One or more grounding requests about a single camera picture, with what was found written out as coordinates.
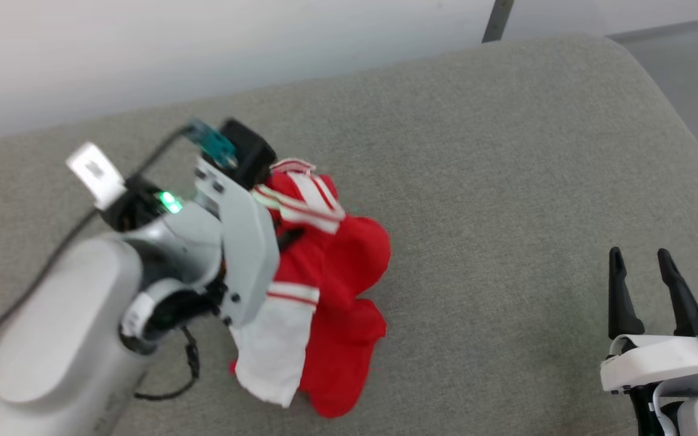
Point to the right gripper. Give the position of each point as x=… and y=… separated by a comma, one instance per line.
x=658, y=360

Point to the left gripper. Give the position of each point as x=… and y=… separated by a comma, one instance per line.
x=246, y=242

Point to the red and white garment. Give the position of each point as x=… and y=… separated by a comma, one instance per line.
x=343, y=266

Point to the grey fabric sofa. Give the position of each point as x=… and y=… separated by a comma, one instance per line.
x=506, y=151

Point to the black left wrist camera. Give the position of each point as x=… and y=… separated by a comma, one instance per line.
x=249, y=151

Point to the grey metal post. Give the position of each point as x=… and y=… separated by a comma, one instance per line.
x=497, y=21

